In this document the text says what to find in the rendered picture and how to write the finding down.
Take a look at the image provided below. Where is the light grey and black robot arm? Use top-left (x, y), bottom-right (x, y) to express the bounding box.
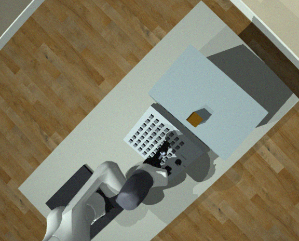
top-left (43, 161), bottom-right (171, 241)

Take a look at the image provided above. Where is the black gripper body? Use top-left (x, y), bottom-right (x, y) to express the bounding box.
top-left (143, 155), bottom-right (162, 168)

